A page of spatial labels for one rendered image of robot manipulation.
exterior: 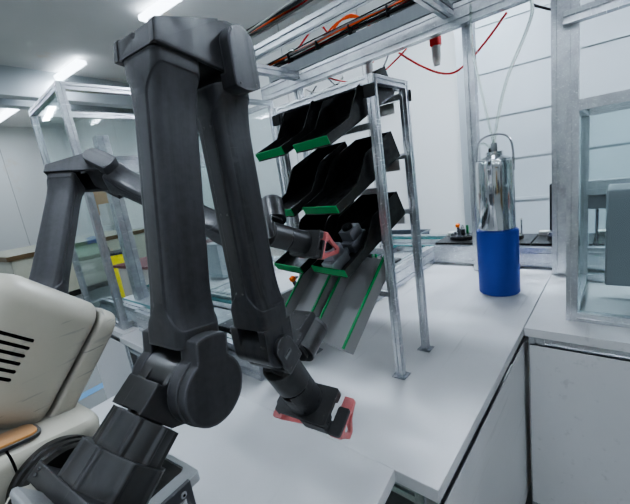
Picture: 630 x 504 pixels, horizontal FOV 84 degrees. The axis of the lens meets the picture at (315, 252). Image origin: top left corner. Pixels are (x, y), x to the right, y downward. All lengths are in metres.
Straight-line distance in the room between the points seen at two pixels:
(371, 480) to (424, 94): 4.26
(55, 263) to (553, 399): 1.45
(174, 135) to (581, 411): 1.39
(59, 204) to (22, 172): 10.10
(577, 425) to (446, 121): 3.62
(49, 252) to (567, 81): 1.81
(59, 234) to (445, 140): 4.14
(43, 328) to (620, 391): 1.40
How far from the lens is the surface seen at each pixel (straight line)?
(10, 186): 10.90
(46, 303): 0.49
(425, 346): 1.20
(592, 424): 1.51
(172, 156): 0.40
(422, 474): 0.82
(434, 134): 4.58
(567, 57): 1.86
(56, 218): 0.89
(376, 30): 2.13
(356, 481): 0.81
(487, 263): 1.60
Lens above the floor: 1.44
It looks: 12 degrees down
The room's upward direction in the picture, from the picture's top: 8 degrees counter-clockwise
